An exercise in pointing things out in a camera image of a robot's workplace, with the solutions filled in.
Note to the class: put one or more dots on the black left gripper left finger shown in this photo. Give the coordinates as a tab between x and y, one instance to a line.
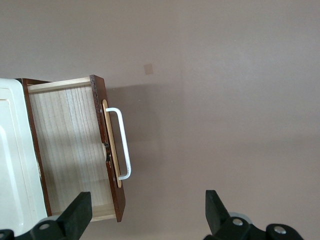
72	220

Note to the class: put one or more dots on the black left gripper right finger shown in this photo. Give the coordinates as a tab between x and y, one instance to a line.
217	217

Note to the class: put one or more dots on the dark brown wooden drawer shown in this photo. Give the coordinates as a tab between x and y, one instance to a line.
70	137

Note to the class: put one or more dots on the beige square tape patch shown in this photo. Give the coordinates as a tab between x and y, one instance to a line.
148	69

